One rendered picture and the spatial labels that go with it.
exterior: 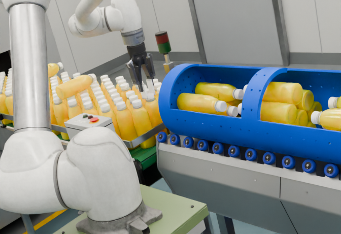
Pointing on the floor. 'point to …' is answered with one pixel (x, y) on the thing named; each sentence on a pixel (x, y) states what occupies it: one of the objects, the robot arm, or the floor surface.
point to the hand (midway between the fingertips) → (147, 89)
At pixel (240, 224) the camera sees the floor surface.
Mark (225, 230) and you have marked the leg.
